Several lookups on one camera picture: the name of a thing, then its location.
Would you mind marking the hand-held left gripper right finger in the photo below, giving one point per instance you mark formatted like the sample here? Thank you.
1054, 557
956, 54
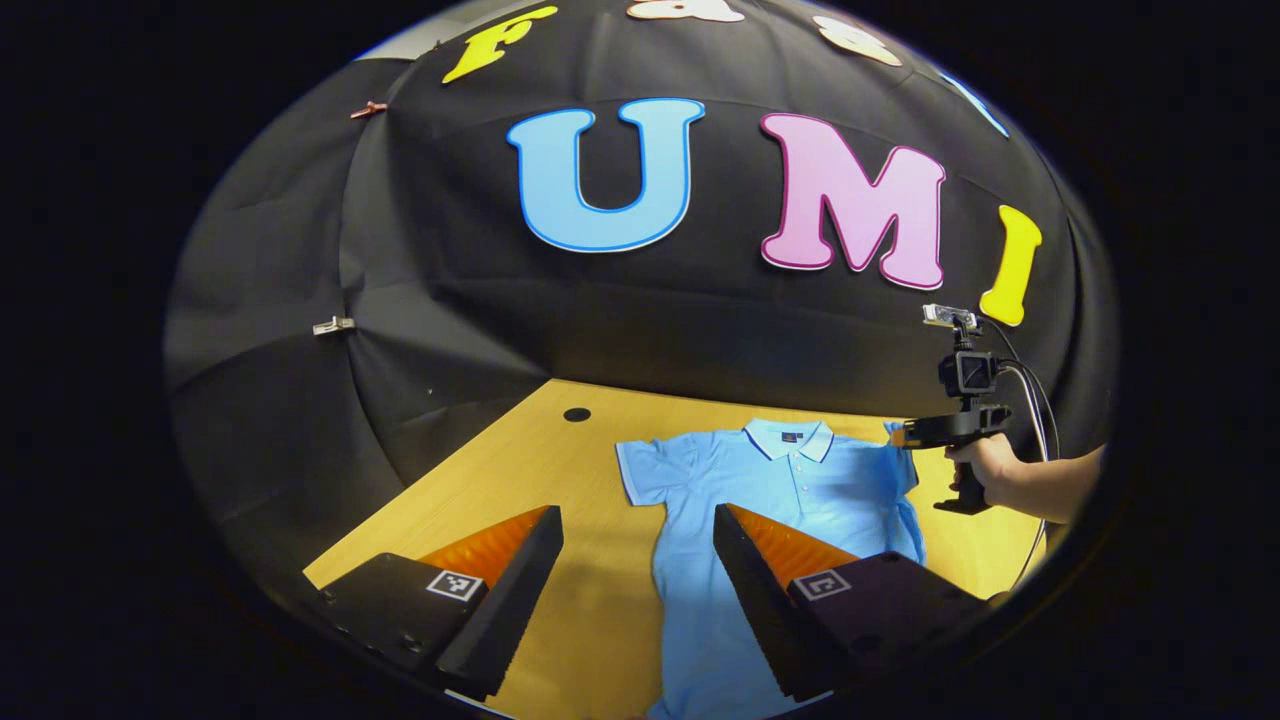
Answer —
750, 600

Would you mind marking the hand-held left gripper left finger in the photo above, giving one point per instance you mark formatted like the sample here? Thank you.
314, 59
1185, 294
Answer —
520, 590

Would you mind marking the black backdrop cloth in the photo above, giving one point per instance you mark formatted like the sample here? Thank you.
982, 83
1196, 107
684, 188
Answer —
450, 250

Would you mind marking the light blue polo T-shirt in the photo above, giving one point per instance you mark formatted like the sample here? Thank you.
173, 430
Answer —
790, 500

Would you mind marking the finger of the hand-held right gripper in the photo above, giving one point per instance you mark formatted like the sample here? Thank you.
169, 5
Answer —
897, 436

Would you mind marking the white cloth clip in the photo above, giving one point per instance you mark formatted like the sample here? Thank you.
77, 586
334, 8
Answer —
333, 325

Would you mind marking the red cloth clip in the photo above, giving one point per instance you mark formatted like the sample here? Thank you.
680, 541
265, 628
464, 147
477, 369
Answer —
368, 108

